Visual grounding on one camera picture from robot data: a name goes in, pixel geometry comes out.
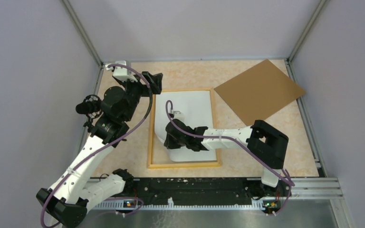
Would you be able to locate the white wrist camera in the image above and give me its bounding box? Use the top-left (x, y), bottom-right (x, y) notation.
top-left (105, 60), bottom-right (138, 82)
top-left (169, 110), bottom-right (185, 122)

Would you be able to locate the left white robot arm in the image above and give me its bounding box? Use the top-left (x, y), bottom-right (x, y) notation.
top-left (36, 71), bottom-right (163, 228)

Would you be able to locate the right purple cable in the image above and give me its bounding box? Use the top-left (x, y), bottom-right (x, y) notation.
top-left (165, 100), bottom-right (296, 217)

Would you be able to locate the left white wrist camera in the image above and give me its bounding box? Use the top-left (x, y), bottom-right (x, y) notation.
top-left (105, 60), bottom-right (138, 82)

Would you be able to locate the brown backing board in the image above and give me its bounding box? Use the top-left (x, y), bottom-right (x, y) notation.
top-left (214, 59), bottom-right (306, 126)

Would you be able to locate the purple cable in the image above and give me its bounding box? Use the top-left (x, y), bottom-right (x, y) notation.
top-left (40, 64), bottom-right (153, 228)
top-left (165, 100), bottom-right (296, 217)

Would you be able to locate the black microphone on stand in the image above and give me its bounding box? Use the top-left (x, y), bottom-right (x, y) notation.
top-left (76, 95), bottom-right (103, 138)

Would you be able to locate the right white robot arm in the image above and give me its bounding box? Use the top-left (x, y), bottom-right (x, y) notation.
top-left (164, 119), bottom-right (295, 196)

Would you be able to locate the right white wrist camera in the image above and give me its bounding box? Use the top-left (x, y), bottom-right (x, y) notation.
top-left (169, 110), bottom-right (185, 122)

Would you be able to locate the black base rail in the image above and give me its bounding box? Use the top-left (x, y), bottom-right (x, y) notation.
top-left (116, 178), bottom-right (289, 206)

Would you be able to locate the printed building photo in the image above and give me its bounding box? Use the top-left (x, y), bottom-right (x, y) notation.
top-left (154, 89), bottom-right (217, 163)

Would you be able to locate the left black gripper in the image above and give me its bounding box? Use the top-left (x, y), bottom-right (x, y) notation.
top-left (118, 71), bottom-right (163, 122)

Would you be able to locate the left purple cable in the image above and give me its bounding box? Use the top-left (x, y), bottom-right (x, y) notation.
top-left (40, 64), bottom-right (153, 228)

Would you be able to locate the wooden picture frame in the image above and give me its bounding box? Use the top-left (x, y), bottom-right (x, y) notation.
top-left (147, 88), bottom-right (221, 169)

